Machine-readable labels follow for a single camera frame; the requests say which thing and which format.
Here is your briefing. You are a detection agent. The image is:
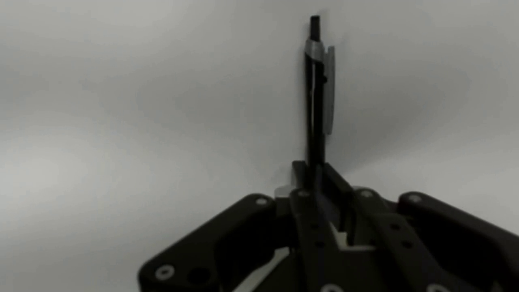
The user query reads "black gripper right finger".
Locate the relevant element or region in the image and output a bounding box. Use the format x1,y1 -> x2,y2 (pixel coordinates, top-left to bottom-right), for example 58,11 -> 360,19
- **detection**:
323,162 -> 519,292

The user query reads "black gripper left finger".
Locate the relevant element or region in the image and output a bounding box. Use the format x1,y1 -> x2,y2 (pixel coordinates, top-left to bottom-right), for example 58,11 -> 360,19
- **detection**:
136,160 -> 380,292

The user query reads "black ballpoint pen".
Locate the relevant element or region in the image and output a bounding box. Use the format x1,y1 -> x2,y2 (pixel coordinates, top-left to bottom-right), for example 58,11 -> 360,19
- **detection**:
303,14 -> 337,170

